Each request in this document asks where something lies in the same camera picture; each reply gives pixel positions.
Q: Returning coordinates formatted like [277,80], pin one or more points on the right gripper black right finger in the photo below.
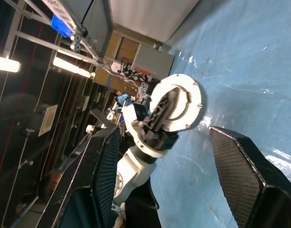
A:
[238,171]

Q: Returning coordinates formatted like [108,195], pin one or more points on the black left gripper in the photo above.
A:
[164,142]

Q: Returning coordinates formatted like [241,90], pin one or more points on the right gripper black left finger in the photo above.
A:
[105,166]

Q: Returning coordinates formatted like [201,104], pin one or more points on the grey metal box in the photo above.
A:
[152,61]

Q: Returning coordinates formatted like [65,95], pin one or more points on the wooden board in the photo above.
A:
[127,48]

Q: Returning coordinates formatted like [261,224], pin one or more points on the white paper sign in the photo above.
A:
[48,120]

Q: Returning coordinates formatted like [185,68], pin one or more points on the white backdrop board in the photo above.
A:
[148,19]

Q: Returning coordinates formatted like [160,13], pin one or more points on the blue plastic table sheet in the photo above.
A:
[243,59]

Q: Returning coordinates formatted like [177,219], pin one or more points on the fluorescent tube light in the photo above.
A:
[69,65]
[5,64]

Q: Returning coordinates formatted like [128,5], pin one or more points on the blue plastic box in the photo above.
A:
[61,26]

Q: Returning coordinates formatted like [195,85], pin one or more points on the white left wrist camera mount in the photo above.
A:
[130,118]

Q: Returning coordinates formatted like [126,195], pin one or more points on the aluminium frame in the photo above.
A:
[13,28]

